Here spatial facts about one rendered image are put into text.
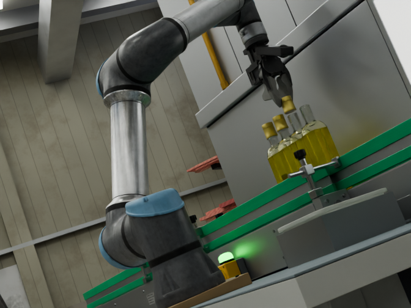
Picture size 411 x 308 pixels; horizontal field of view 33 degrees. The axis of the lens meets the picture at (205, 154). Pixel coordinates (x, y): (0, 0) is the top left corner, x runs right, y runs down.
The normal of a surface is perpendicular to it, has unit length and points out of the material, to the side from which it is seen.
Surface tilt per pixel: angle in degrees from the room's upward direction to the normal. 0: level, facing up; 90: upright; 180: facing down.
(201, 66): 90
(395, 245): 90
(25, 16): 90
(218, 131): 90
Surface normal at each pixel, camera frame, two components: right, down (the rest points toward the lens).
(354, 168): -0.81, 0.20
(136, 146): 0.50, -0.36
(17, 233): 0.25, -0.29
